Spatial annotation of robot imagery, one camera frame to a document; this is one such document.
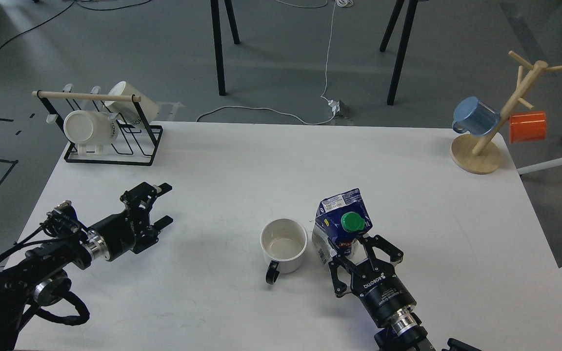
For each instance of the power adapter on floor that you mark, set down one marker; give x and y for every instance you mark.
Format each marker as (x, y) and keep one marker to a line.
(338, 108)

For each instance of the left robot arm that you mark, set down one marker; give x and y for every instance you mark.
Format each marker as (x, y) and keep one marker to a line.
(33, 281)

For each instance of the white mug black handle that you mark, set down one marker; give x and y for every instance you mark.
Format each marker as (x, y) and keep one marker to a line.
(283, 242)

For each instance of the white mug on rack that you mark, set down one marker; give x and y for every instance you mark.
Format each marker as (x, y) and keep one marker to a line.
(127, 108)
(88, 128)

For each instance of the black wire mug rack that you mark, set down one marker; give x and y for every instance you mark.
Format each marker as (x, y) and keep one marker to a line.
(133, 147)

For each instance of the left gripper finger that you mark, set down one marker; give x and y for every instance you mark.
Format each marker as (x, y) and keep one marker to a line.
(153, 230)
(139, 200)

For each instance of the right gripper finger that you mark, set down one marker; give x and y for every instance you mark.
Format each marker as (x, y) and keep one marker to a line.
(378, 242)
(340, 288)

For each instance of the orange mug on tree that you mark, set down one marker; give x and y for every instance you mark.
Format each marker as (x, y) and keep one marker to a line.
(527, 127)

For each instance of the white mug on rack rear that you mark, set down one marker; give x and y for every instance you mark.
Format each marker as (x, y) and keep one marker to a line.
(127, 108)

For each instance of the white mug on rack front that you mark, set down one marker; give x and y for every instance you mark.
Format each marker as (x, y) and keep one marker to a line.
(88, 128)

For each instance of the blue mug on tree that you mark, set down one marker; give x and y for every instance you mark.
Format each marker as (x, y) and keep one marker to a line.
(474, 117)

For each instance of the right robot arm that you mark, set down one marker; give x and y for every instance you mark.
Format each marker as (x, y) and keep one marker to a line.
(395, 339)

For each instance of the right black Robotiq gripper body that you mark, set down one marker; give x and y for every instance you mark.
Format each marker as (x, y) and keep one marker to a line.
(383, 295)

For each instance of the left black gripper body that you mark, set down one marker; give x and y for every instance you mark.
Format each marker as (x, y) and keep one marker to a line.
(118, 233)

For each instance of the blue milk carton green cap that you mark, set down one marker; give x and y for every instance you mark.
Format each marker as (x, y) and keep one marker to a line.
(339, 220)

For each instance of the wooden mug tree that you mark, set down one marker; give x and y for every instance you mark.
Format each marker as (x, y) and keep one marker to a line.
(479, 155)

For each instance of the black table leg right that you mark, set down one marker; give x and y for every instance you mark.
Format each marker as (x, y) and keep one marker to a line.
(403, 44)

